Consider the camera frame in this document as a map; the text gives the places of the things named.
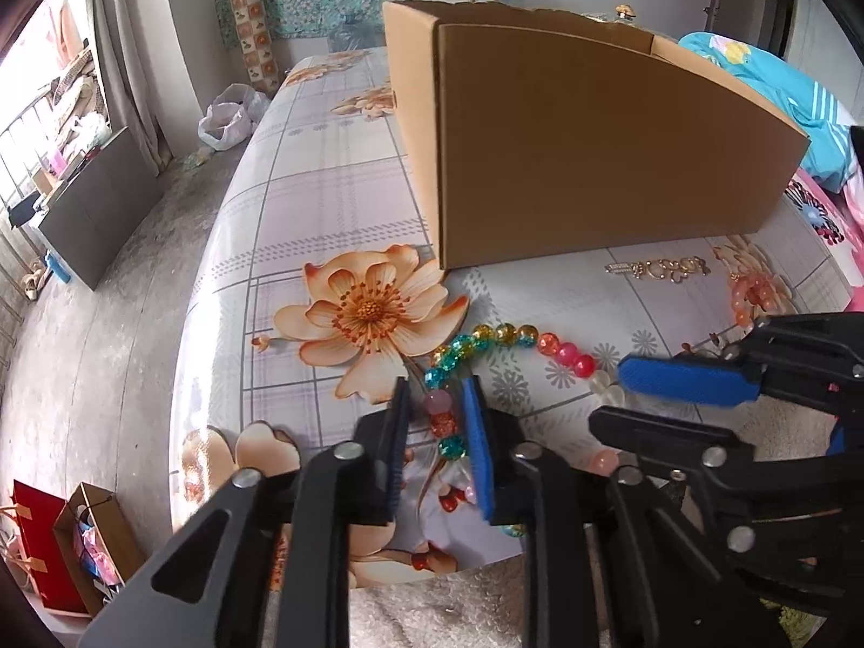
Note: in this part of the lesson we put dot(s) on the floral plaid tablecloth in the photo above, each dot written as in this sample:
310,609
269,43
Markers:
324,169

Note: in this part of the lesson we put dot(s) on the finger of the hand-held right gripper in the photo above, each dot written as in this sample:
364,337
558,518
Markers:
682,378
675,442

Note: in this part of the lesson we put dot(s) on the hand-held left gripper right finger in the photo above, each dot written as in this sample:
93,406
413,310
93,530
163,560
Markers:
476,449

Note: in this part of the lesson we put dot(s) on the tall patterned tube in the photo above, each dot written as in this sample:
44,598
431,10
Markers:
254,34

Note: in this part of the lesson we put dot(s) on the red paper bag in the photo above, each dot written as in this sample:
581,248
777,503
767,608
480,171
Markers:
40,553

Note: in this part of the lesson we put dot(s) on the blue cartoon blanket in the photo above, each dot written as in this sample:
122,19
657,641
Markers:
776,88

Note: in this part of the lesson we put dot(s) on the grey cabinet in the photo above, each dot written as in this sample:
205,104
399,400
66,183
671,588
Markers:
101,209

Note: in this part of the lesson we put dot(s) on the pink floral blanket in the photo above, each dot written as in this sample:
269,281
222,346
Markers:
827,216

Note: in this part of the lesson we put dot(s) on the brown cardboard box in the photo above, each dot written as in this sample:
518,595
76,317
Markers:
574,148

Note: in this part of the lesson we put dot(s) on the white fleece garment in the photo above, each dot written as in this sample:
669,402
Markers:
439,611

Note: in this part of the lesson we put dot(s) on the grey curtain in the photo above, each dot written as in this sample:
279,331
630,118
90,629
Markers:
131,47

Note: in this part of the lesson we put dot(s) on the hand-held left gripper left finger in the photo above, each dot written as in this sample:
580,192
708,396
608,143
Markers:
398,449

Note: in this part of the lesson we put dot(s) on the brown paper bag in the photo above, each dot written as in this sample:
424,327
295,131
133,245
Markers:
101,533

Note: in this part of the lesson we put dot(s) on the white plastic bag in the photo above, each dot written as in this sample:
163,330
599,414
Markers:
226,118

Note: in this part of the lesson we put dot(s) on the metal window railing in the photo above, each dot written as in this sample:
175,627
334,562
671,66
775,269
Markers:
20,148

